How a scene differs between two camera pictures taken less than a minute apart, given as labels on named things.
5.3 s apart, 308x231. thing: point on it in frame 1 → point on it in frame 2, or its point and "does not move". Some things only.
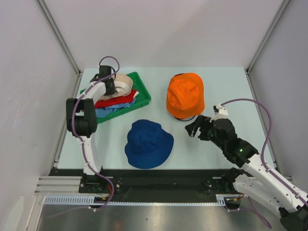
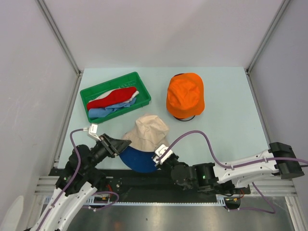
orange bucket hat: x=185 y=95 does not move
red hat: x=99 y=104 does not move
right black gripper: x=202 y=121 → x=161 y=166
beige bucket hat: x=123 y=83 → x=150 y=133
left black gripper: x=112 y=90 → x=114 y=146
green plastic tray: x=142 y=97 does not move
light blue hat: x=101 y=111 does not move
